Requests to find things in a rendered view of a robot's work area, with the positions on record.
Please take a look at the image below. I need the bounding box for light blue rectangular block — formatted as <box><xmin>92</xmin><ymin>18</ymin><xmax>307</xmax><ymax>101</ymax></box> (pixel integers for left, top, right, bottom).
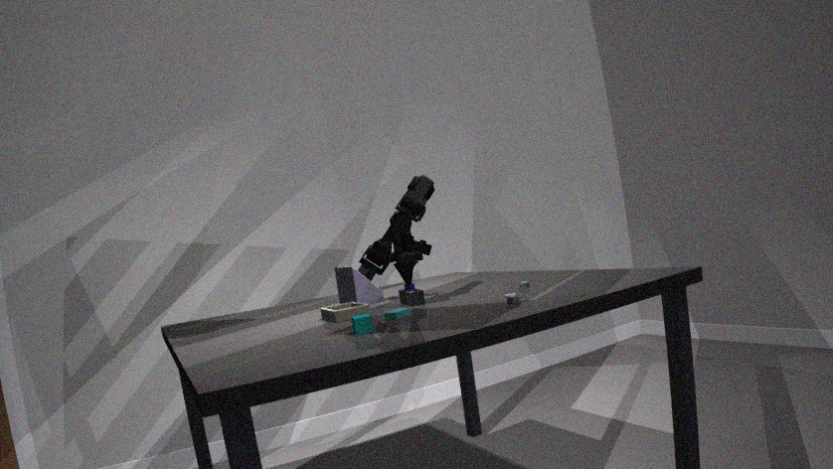
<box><xmin>385</xmin><ymin>308</ymin><xmax>412</xmax><ymax>319</ymax></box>

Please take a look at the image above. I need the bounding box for teal cube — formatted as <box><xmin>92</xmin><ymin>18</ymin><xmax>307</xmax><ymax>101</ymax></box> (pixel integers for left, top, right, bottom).
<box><xmin>352</xmin><ymin>314</ymin><xmax>373</xmax><ymax>335</ymax></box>

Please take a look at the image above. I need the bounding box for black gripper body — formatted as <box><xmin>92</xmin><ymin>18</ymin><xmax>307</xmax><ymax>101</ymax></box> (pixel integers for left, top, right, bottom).
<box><xmin>389</xmin><ymin>233</ymin><xmax>423</xmax><ymax>263</ymax></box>

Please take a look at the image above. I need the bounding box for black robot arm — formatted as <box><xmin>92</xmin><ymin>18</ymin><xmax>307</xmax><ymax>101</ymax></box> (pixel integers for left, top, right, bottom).
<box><xmin>358</xmin><ymin>175</ymin><xmax>435</xmax><ymax>281</ymax></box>

